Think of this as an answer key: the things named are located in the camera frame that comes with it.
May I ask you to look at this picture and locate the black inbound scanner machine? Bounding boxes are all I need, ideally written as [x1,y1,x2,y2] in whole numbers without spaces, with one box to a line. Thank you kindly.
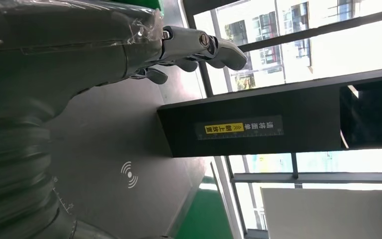
[44,67,382,239]

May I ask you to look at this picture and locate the green plastic crate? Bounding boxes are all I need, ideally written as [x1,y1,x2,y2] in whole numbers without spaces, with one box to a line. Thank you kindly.
[111,0,164,10]

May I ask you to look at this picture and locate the black yellow label sticker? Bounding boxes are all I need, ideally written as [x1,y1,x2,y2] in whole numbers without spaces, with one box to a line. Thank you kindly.
[194,115,285,141]

